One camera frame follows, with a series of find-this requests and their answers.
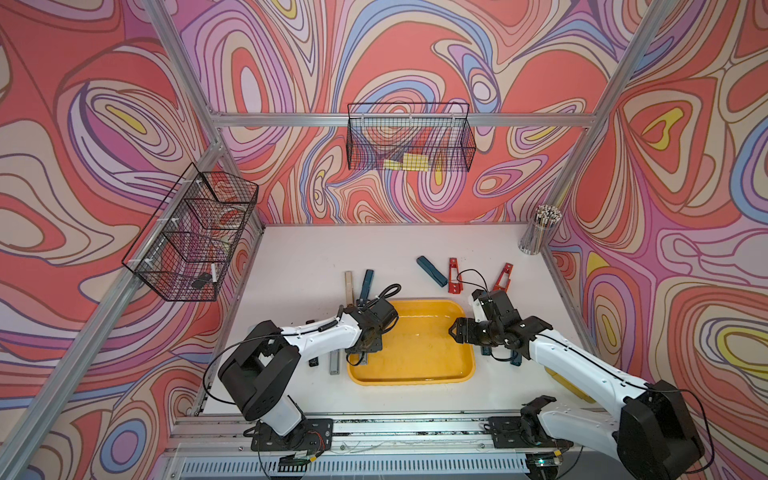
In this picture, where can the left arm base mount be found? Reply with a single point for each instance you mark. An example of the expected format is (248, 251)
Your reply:
(294, 435)

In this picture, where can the teal pliers at back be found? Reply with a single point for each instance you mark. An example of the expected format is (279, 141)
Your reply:
(436, 275)

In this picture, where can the yellow sticky notes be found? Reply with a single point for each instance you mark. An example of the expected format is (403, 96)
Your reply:
(408, 162)

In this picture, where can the black wire basket back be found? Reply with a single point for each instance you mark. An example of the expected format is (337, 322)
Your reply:
(386, 130)

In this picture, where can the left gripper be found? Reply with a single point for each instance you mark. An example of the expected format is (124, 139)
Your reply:
(379, 345)

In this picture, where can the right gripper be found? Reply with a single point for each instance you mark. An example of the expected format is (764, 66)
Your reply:
(465, 332)

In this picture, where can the teal pliers far right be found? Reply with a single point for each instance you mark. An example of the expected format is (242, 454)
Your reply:
(515, 359)

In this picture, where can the red pruning pliers right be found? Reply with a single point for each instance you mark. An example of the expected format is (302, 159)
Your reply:
(502, 282)

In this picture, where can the red pruning pliers left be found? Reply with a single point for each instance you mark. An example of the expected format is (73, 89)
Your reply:
(455, 285)

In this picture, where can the black wire basket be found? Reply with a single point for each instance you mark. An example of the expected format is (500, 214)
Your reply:
(185, 249)
(386, 130)

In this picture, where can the aluminium frame post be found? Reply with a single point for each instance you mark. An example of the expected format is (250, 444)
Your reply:
(217, 153)

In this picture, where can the yellow dial object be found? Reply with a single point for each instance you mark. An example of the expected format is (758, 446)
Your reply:
(570, 386)

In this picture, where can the teal pruning pliers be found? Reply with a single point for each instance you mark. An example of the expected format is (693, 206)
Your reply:
(366, 286)

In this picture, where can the beige pruning pliers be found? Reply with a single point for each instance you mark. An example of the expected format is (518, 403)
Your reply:
(349, 288)

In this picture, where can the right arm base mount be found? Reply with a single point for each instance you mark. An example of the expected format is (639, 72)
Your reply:
(524, 429)

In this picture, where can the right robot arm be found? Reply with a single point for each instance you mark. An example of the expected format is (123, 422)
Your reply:
(645, 426)

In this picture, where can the red pruning pliers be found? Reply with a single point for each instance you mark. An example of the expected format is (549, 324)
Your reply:
(455, 285)
(502, 282)

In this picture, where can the black wire basket left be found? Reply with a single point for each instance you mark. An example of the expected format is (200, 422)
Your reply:
(185, 249)

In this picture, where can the yellow storage tray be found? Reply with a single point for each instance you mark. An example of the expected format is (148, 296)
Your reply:
(419, 349)

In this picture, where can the cup of metal rods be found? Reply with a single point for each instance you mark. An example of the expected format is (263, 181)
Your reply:
(545, 220)

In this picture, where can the aluminium rail base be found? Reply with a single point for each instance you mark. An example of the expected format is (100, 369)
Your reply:
(414, 446)

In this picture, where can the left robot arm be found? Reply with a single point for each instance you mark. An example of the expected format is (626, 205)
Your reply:
(260, 368)

